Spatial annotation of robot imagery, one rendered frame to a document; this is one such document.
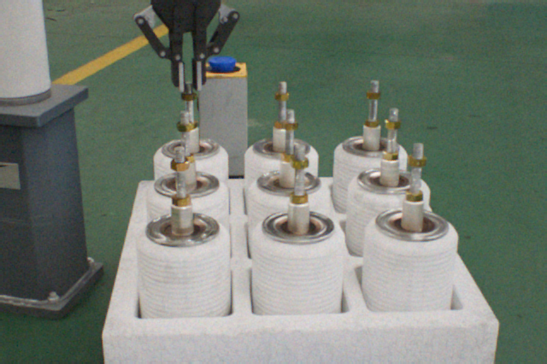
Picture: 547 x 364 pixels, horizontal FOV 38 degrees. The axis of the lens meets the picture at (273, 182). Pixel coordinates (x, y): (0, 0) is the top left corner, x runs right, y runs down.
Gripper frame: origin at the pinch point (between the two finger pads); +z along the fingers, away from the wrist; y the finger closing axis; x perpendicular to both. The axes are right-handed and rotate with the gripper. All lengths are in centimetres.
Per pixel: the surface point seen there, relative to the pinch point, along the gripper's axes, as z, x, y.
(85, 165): 35, -65, 9
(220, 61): 2.2, -13.9, -7.7
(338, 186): 14.8, 6.3, -18.1
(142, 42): 35, -180, -21
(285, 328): 17.1, 32.7, -2.0
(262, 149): 9.7, 3.4, -8.7
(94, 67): 35, -149, -1
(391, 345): 19.3, 35.5, -12.1
